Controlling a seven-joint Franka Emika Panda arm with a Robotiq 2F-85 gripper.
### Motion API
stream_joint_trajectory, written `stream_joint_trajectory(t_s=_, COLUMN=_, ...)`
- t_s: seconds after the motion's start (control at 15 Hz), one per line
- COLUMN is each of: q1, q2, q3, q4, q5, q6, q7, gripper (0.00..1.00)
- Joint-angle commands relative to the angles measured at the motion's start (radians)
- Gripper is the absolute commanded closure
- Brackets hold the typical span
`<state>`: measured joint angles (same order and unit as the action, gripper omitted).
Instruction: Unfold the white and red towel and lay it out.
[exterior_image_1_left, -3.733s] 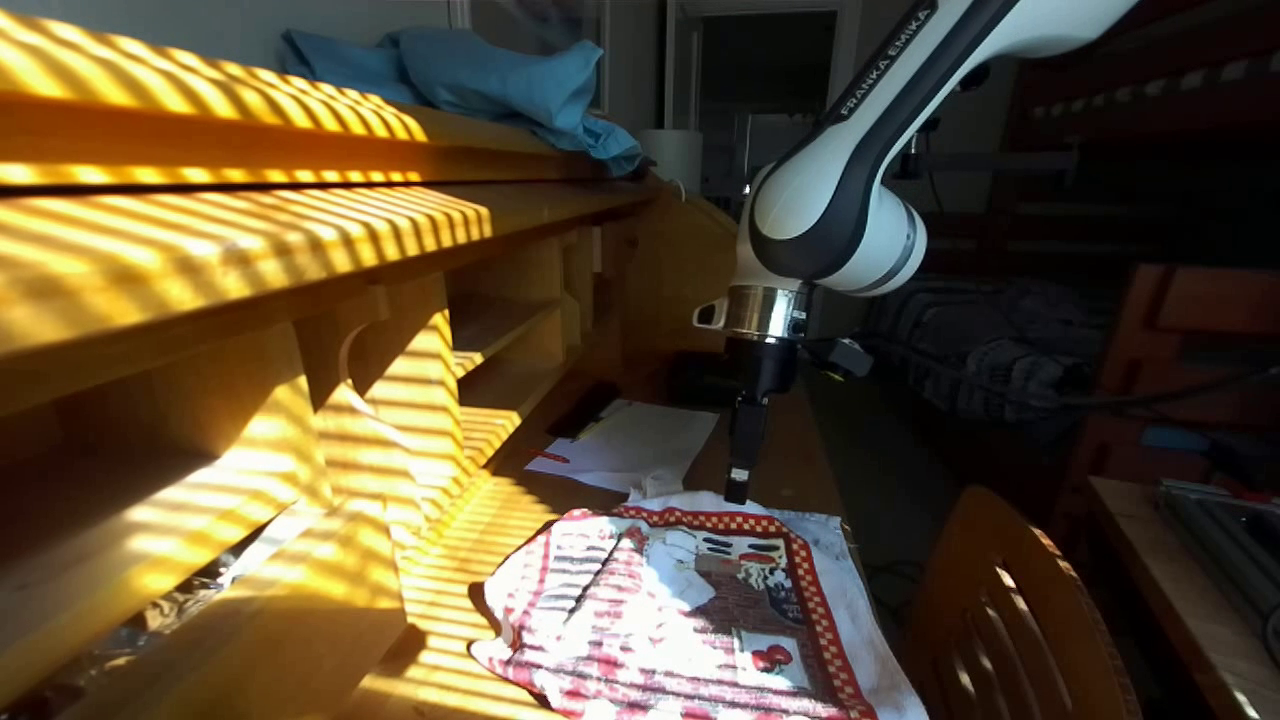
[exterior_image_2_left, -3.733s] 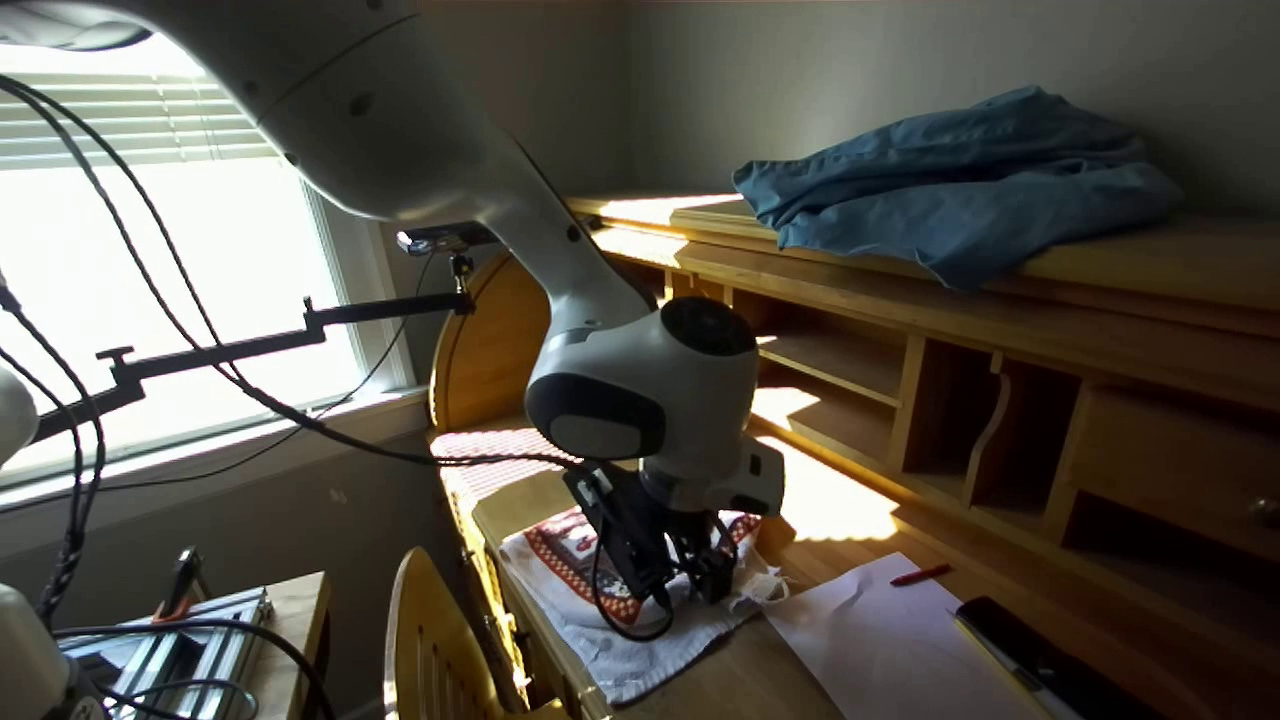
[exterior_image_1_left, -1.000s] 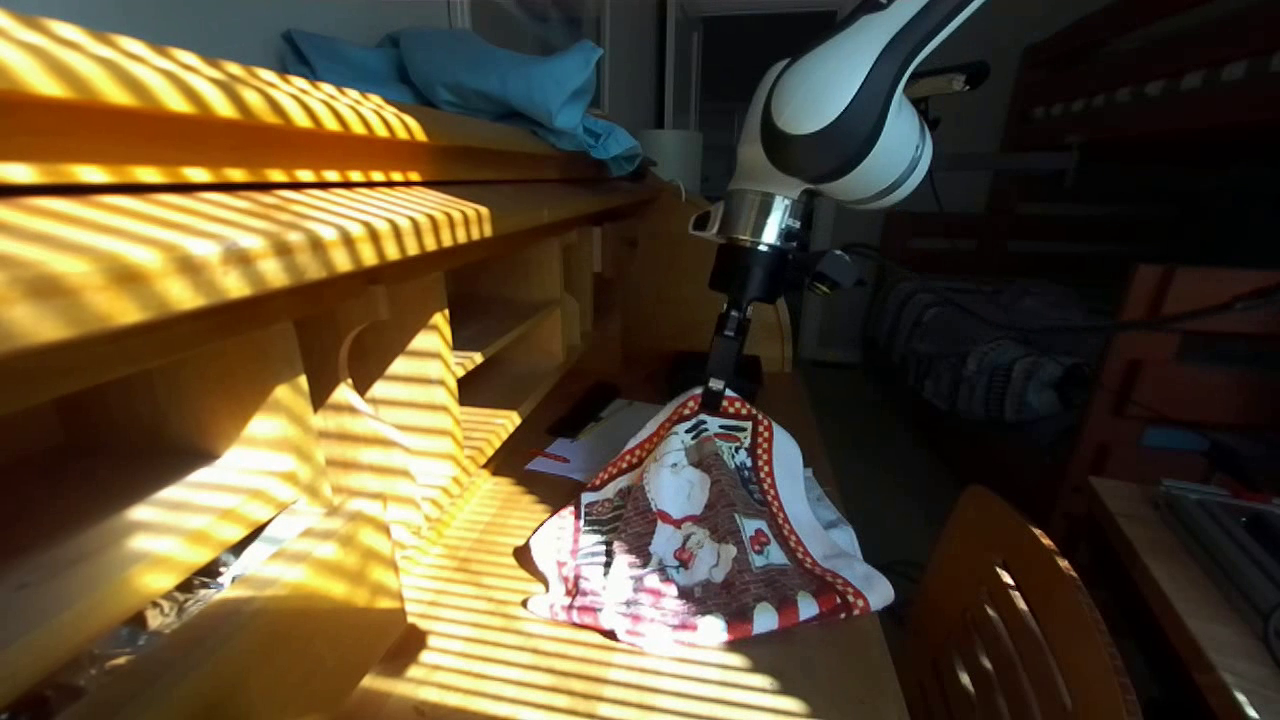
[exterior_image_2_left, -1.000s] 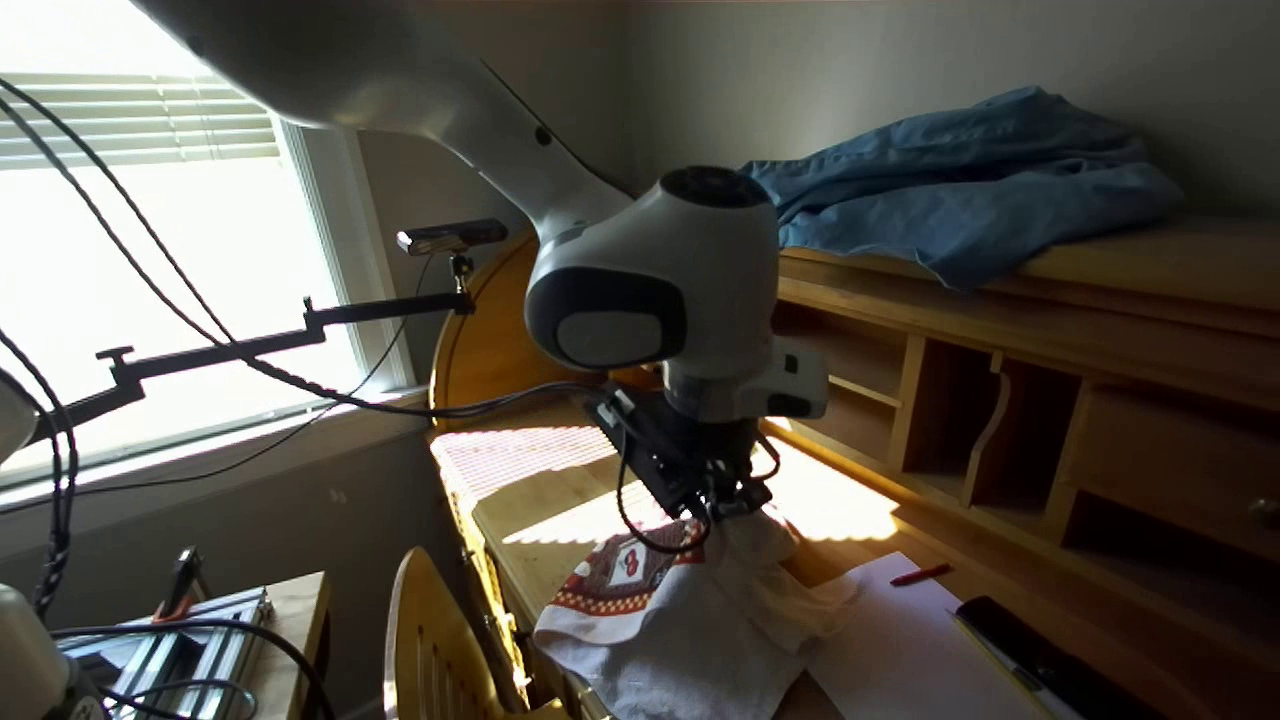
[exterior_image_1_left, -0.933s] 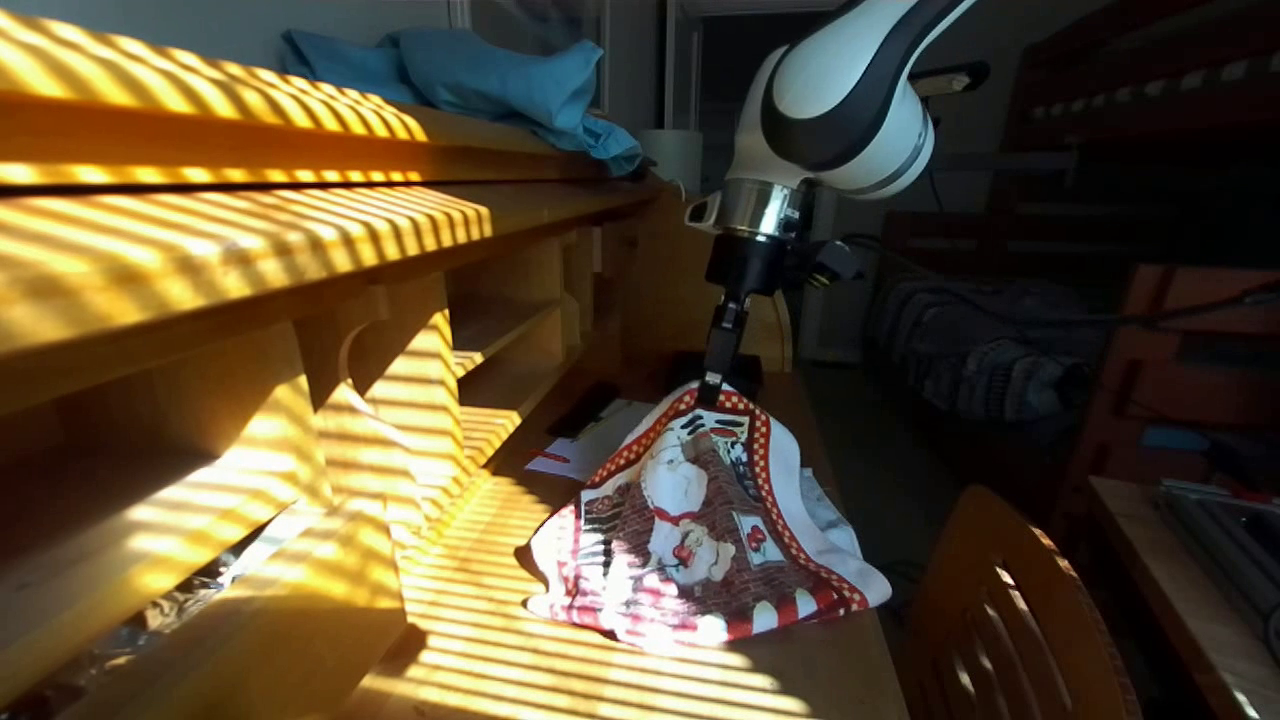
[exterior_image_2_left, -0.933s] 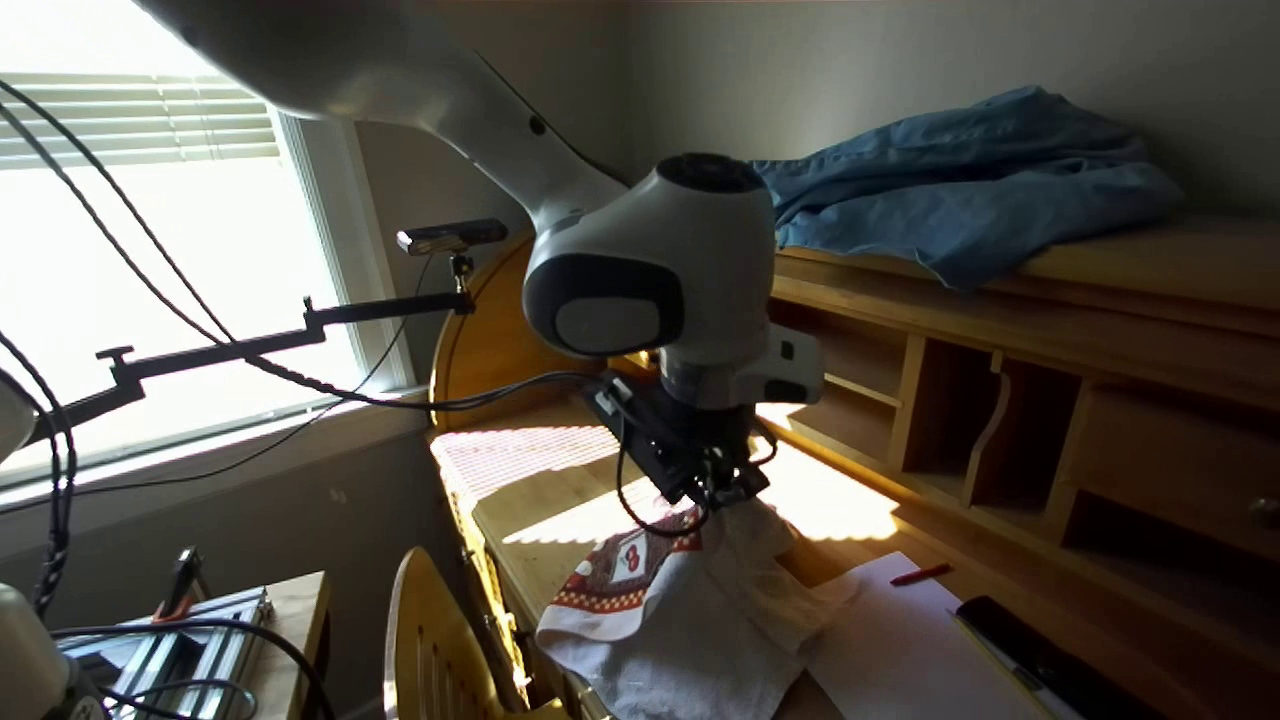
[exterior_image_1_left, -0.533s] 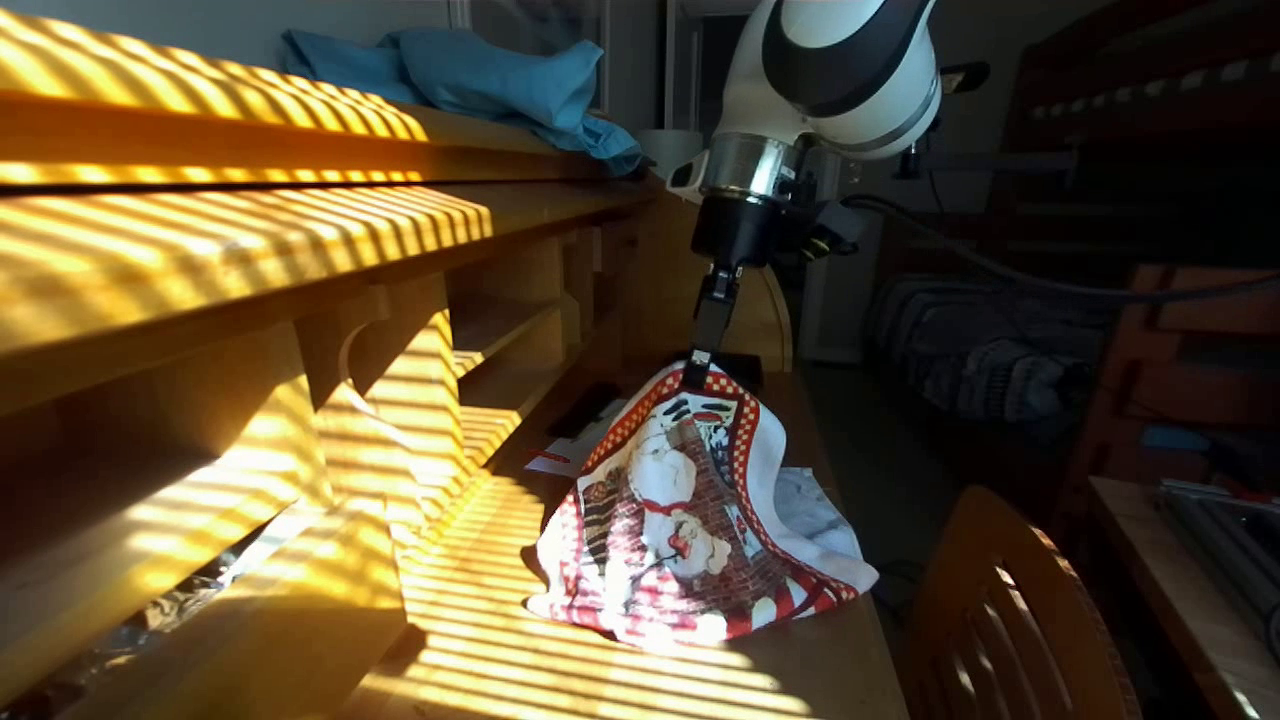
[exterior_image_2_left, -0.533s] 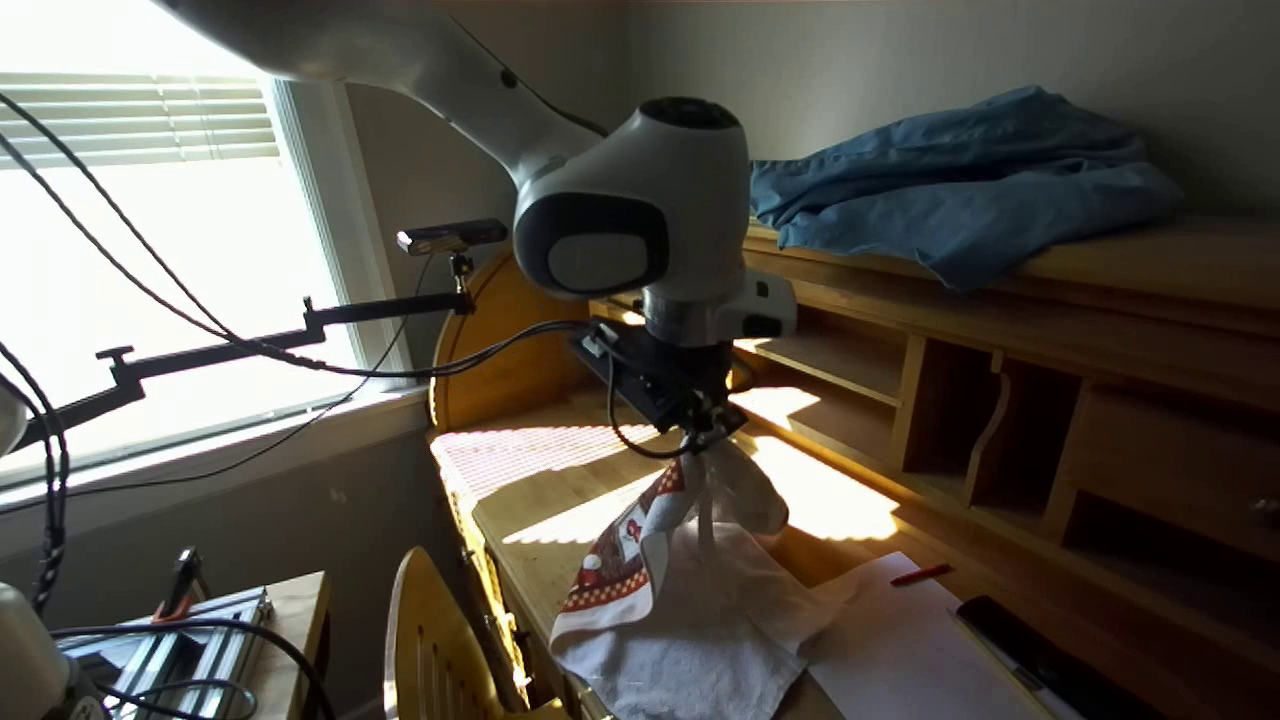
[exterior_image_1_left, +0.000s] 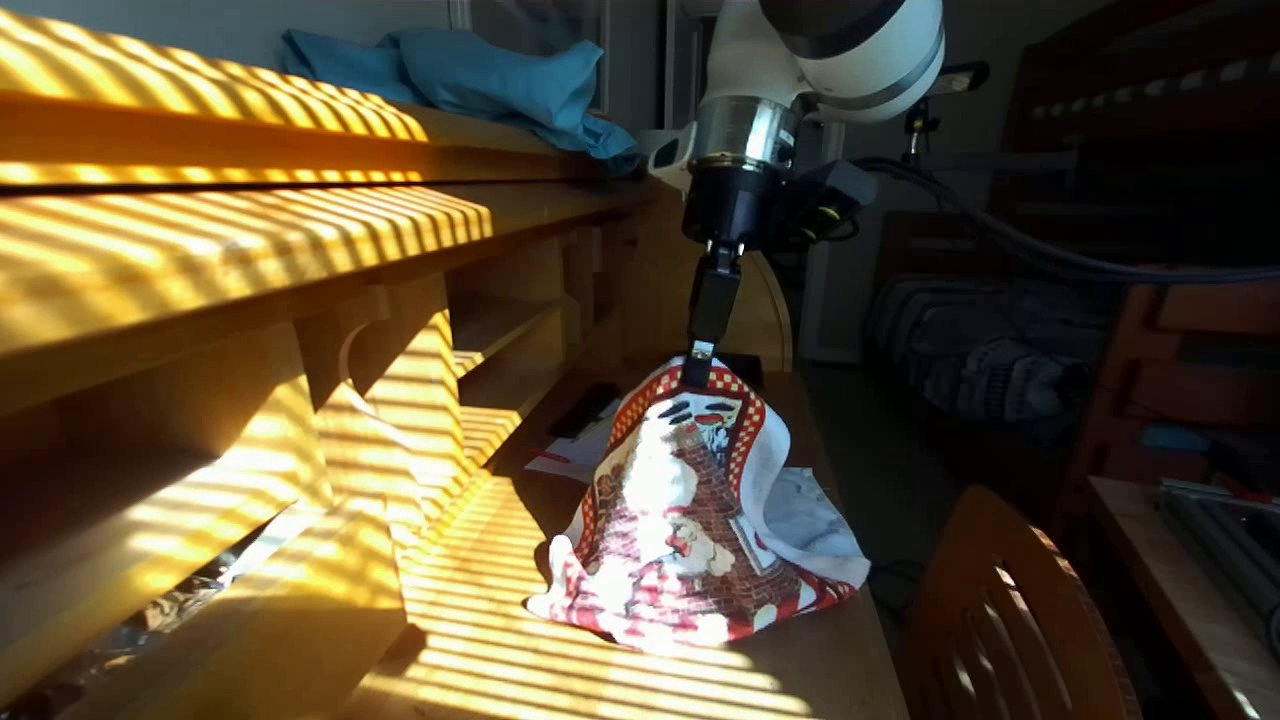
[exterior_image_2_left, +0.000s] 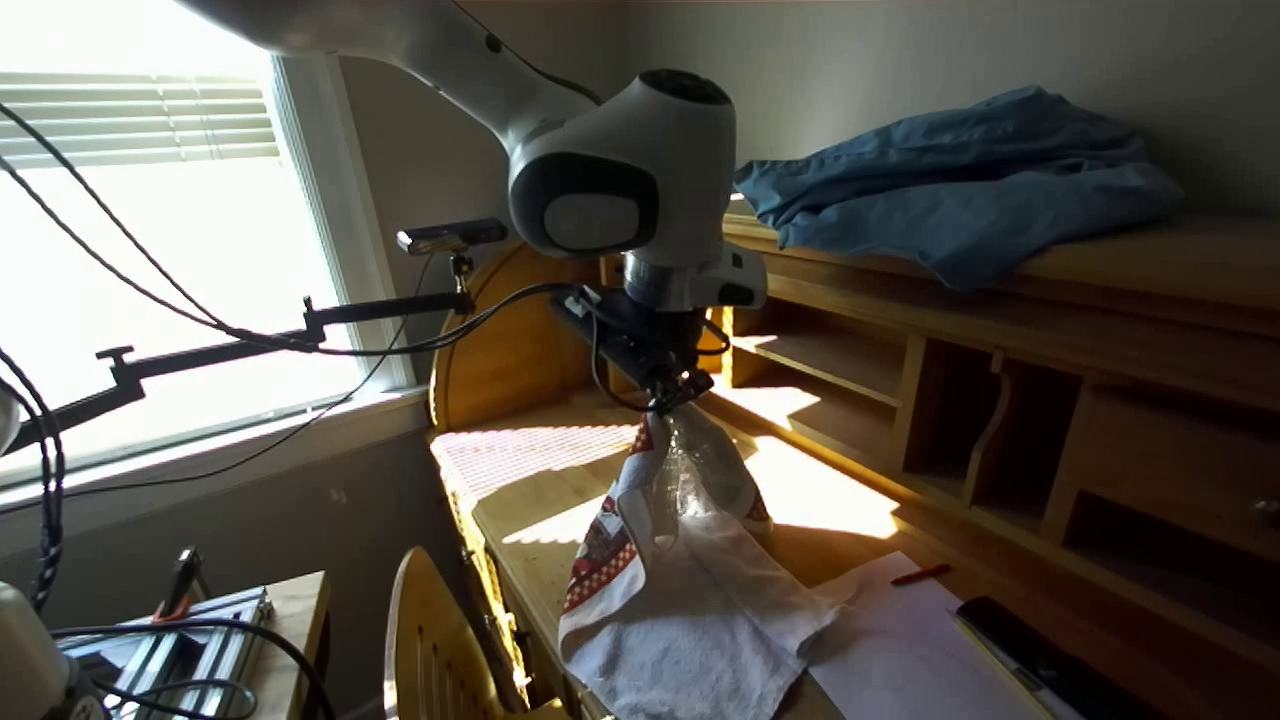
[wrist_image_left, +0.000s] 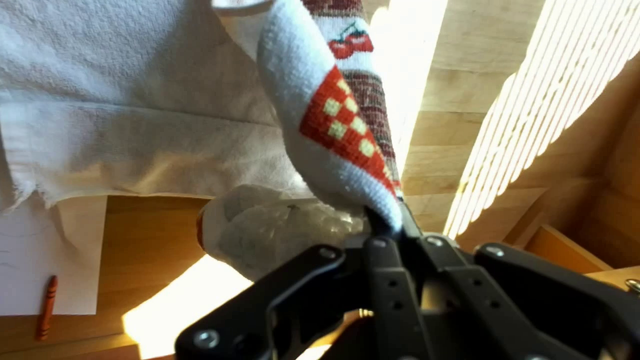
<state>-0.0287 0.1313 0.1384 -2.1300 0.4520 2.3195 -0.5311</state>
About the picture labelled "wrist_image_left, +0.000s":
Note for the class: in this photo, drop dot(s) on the white paper sheet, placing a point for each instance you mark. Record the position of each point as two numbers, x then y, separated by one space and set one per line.
41 267

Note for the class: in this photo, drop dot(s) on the red pen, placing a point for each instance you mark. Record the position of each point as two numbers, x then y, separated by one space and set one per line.
47 307

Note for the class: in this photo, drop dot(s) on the white and red towel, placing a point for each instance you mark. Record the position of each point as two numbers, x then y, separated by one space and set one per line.
133 101

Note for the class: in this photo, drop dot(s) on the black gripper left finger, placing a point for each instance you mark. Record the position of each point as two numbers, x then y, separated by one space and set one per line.
387 300

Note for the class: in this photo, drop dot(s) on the wooden desk with hutch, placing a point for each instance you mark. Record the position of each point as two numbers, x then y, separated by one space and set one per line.
601 200

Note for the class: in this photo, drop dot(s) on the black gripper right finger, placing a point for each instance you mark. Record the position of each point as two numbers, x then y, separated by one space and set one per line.
507 313

